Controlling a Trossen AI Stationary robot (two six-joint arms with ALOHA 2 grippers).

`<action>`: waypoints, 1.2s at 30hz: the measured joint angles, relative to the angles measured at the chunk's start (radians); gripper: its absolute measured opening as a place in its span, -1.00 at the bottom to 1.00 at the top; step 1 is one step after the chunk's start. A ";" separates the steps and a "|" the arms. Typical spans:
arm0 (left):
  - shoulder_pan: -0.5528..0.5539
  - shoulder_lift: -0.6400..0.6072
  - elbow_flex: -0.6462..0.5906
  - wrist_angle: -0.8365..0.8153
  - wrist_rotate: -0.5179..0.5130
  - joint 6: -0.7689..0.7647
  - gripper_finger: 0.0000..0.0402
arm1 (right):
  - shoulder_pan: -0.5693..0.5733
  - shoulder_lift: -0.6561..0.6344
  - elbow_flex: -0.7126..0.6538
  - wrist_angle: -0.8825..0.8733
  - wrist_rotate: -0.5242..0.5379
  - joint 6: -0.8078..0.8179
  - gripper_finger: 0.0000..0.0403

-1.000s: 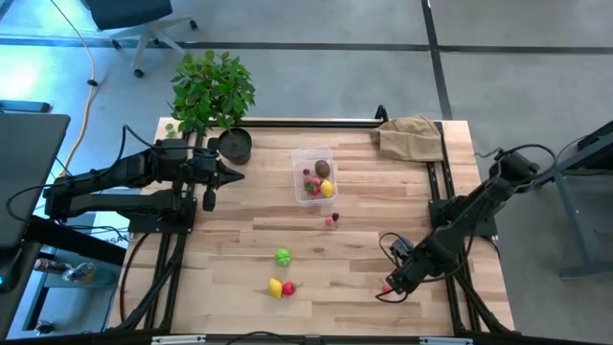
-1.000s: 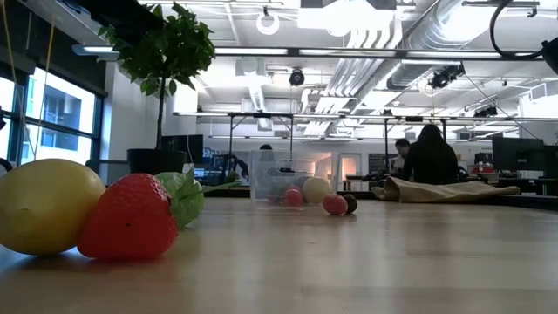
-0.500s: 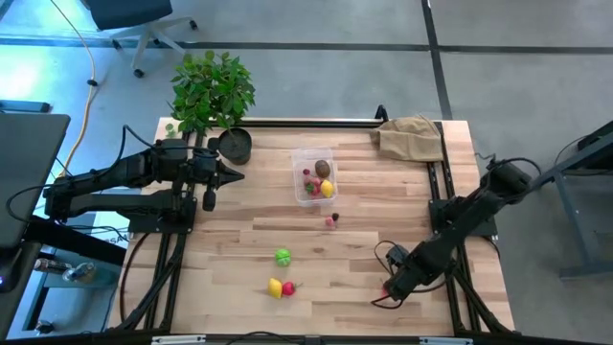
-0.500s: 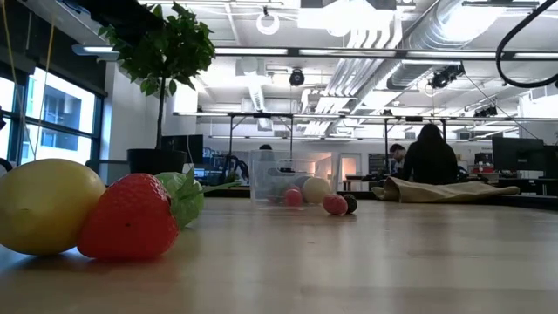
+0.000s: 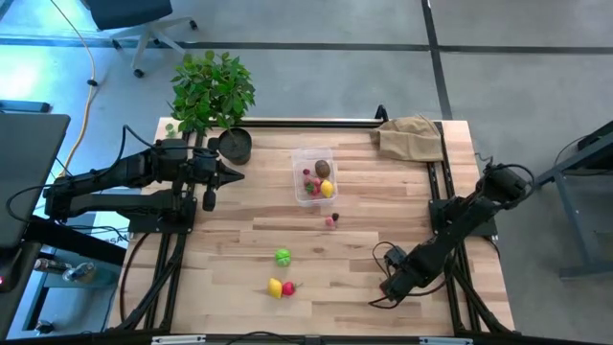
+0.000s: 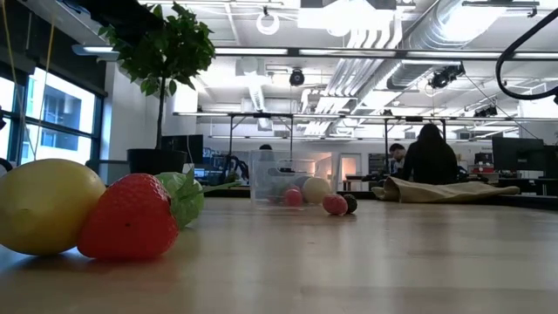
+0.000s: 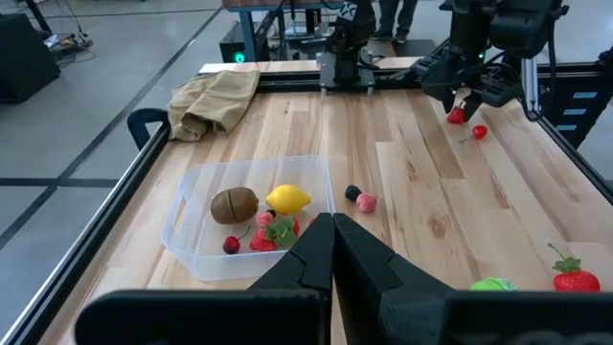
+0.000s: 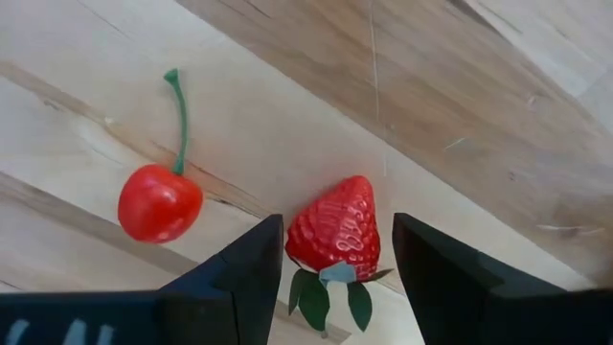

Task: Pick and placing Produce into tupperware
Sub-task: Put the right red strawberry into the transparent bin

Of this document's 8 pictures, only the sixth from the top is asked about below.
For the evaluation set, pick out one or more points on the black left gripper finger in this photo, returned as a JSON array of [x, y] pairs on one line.
[[135, 30], [126, 11]]

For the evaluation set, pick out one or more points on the green plant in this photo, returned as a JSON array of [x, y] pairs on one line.
[[157, 161]]

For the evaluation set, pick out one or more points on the large red plastic strawberry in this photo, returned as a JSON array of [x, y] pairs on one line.
[[131, 218]]

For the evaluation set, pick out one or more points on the clear plastic tupperware container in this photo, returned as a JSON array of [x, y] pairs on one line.
[[261, 174]]

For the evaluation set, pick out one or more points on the large yellow plastic lemon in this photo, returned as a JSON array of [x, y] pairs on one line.
[[43, 205]]

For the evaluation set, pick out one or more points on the small yellow plastic lemon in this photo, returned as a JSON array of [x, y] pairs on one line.
[[316, 189]]

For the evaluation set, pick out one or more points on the pink raspberry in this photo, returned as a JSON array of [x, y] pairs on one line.
[[335, 204]]

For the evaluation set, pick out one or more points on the blackberry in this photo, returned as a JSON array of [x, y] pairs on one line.
[[351, 203]]

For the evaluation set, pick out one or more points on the tan cloth bag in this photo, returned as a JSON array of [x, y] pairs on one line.
[[436, 192]]

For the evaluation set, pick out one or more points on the long ceiling light strip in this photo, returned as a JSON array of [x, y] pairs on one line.
[[253, 51]]

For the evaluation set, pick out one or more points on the black computer monitor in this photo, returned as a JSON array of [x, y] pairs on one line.
[[516, 152], [192, 148]]

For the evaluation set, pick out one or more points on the person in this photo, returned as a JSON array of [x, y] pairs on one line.
[[266, 147], [396, 154], [429, 152]]

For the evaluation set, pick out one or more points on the black ceiling spotlight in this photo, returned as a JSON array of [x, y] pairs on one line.
[[444, 77]]

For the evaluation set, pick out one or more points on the red storage box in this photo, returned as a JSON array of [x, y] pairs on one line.
[[481, 168]]

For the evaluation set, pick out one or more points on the window with dark frame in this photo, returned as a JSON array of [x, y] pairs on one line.
[[65, 109]]

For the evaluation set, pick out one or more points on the black metal stand frame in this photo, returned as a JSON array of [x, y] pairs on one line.
[[261, 115], [414, 118]]

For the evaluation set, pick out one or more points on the black ceiling dome camera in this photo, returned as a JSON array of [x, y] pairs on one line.
[[296, 77]]

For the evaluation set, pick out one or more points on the black frame back rail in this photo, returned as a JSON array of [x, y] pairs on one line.
[[226, 192]]

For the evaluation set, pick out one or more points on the silver ventilation duct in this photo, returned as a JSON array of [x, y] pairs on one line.
[[436, 35]]

